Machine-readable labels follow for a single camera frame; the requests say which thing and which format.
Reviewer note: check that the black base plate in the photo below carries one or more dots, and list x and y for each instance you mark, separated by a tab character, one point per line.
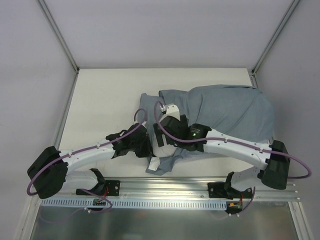
111	186
224	190

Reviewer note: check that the aluminium frame post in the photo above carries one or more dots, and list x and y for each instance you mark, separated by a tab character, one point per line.
276	34
58	34

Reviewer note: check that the slotted white cable duct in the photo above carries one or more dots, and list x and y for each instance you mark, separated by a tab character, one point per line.
122	203

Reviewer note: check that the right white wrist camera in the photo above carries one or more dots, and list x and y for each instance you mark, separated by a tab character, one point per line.
170	110

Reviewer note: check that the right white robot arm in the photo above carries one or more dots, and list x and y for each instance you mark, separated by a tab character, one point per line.
269	163

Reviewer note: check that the white pillow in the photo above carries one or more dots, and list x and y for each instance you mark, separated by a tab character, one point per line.
159	153

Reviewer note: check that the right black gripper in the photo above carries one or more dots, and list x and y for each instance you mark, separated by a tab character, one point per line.
159	136

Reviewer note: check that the aluminium mounting rail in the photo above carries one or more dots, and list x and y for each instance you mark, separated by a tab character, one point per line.
193	188

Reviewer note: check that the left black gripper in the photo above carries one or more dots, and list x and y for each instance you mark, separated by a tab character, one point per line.
144	146

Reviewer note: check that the blue beige striped pillowcase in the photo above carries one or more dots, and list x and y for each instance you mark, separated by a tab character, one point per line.
239	111

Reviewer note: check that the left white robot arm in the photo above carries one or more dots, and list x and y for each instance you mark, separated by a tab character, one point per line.
55	171

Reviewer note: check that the left aluminium frame post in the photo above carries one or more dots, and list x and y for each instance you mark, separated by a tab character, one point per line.
58	34

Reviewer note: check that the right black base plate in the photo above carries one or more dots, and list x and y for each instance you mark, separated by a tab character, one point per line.
224	190

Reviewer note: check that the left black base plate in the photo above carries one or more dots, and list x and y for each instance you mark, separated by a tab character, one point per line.
111	186

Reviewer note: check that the right aluminium frame post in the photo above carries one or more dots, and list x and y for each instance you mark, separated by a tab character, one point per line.
276	34

